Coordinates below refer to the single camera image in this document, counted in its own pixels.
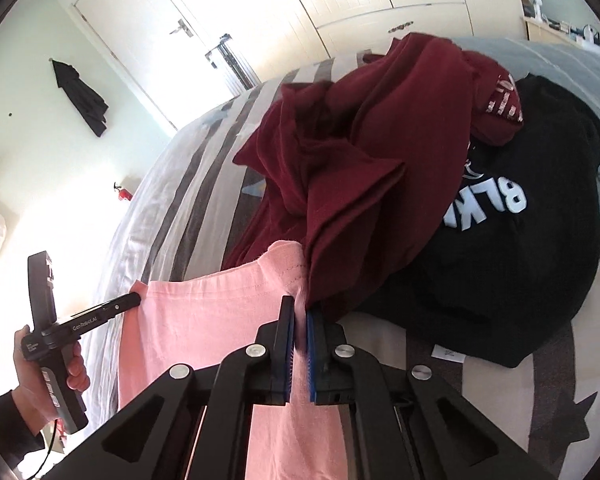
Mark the pink t-shirt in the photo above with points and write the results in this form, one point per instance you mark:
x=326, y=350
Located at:
x=199, y=322

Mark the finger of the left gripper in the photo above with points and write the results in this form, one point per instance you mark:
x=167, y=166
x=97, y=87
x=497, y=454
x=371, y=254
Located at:
x=119, y=305

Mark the cluttered bedside table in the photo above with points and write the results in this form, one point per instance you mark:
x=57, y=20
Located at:
x=544, y=30

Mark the striped star bed sheet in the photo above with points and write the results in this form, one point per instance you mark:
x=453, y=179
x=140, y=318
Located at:
x=195, y=203

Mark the white room door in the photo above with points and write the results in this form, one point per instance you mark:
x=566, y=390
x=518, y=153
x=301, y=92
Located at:
x=160, y=53

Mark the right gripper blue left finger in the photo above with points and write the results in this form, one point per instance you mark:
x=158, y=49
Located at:
x=259, y=374

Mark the person's left hand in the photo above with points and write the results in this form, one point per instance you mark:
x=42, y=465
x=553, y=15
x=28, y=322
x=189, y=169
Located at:
x=31, y=396

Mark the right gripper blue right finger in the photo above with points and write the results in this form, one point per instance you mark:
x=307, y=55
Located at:
x=365, y=391

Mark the grey upright suitcase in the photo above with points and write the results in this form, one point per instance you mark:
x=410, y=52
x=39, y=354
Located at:
x=234, y=68

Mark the maroon garment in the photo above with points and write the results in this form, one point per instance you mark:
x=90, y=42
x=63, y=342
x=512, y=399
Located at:
x=361, y=171

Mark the black garment with white print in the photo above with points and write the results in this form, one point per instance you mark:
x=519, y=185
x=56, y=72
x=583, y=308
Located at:
x=517, y=250

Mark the cream four-door wardrobe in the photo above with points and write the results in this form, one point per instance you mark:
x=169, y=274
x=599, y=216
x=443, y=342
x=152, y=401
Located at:
x=277, y=36

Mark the dark jacket hanging on wall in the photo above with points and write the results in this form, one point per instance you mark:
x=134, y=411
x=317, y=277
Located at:
x=89, y=104

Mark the red fire extinguisher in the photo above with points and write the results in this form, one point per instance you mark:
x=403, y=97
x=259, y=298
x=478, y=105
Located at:
x=123, y=193

